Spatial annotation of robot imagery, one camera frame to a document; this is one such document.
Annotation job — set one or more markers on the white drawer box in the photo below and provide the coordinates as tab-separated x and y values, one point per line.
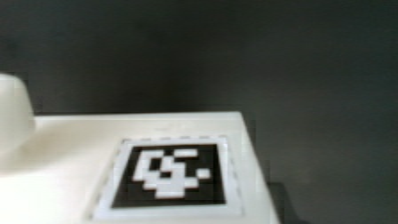
126	169

